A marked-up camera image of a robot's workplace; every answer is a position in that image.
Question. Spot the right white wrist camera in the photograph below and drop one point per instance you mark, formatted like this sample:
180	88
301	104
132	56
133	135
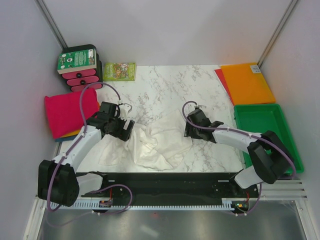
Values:
198	108

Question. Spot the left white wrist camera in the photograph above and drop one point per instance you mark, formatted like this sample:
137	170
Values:
124	110

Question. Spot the red plastic board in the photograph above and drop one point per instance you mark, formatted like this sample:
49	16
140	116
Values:
222	79

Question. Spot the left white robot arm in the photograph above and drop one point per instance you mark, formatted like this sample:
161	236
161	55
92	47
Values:
58	181

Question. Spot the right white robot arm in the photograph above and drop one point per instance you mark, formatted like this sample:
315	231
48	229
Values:
270	158

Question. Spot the white slotted cable duct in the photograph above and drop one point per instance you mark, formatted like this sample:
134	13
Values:
103	205

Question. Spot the aluminium corner post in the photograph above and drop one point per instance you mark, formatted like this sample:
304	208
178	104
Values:
51	23
290	9

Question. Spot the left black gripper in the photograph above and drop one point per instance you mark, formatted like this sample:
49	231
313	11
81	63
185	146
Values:
122	134

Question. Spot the green plastic tray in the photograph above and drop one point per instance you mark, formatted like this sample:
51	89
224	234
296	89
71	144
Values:
259	118

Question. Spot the white t shirt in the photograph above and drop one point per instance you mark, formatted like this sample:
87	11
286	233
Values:
159	146

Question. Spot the lime green picture book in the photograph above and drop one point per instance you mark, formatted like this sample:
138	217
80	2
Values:
115	72

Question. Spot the green book on drawers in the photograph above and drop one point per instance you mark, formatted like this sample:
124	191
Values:
77	61

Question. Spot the pink folded t shirt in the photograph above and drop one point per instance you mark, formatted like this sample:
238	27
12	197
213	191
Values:
63	111

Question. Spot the aluminium rail frame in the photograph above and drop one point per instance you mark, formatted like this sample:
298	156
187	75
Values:
280	212

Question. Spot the right aluminium corner post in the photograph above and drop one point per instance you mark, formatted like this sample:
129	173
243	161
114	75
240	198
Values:
290	9

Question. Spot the black pink drawer unit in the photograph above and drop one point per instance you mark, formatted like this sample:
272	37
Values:
78	80

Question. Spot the blue folded t shirt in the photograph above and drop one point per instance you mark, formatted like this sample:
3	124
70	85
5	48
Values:
64	139

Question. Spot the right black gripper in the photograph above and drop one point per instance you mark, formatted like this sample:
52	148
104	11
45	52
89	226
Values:
191	133

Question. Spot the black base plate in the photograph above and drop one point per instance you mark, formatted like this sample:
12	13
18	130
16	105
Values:
172	188

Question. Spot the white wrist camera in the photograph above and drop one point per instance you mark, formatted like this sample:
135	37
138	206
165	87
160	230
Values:
124	110
198	108

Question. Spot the left aluminium corner post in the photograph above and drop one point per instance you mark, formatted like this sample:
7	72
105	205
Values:
51	23

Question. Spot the orange plastic board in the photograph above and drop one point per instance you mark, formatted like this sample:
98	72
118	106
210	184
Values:
246	84

